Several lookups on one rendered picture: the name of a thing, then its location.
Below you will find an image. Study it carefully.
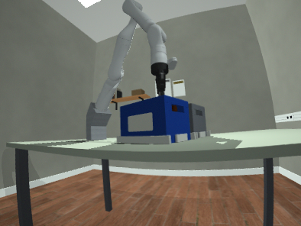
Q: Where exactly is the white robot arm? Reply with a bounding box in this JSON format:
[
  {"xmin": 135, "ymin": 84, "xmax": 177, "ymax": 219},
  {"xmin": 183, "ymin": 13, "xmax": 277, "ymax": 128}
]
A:
[{"xmin": 95, "ymin": 0, "xmax": 177, "ymax": 111}]

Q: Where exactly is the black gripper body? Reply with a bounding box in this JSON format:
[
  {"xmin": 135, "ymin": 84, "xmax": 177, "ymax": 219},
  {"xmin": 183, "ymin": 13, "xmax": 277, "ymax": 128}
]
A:
[{"xmin": 151, "ymin": 62, "xmax": 169, "ymax": 83}]

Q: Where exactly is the blue divided crate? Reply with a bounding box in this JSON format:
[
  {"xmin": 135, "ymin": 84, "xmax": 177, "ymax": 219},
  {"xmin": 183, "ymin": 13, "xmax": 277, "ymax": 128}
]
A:
[{"xmin": 120, "ymin": 95, "xmax": 191, "ymax": 143}]

